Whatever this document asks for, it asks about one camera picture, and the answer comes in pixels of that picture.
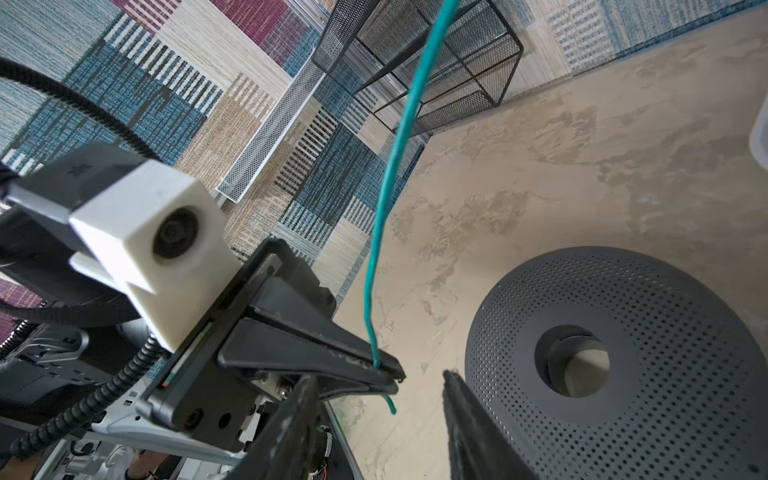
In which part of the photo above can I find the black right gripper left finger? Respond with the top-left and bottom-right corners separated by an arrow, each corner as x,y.
227,376 -> 320,480

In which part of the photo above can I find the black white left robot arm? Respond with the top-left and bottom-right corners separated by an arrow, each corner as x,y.
1,149 -> 405,463

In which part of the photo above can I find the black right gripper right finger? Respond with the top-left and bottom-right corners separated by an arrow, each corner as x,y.
443,370 -> 536,479

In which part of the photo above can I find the green cable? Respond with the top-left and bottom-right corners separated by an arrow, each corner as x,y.
362,0 -> 463,416

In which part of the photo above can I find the white wire mesh basket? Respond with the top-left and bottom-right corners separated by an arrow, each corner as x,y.
215,59 -> 325,203

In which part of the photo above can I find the black perforated cable spool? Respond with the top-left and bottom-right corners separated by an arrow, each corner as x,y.
465,247 -> 767,479

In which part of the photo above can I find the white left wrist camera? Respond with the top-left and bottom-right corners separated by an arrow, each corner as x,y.
2,142 -> 244,355

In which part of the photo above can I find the black wire mesh shelf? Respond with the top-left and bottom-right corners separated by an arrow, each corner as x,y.
312,1 -> 524,135

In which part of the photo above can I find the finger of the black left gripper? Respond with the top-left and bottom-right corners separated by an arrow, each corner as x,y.
249,278 -> 405,381
217,319 -> 398,400

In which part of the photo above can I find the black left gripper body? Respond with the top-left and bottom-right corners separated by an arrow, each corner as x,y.
137,238 -> 336,453

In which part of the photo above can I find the white plastic tub left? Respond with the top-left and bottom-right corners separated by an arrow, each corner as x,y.
749,97 -> 768,170

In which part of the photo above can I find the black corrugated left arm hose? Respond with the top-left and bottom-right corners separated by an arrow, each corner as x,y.
0,56 -> 166,460

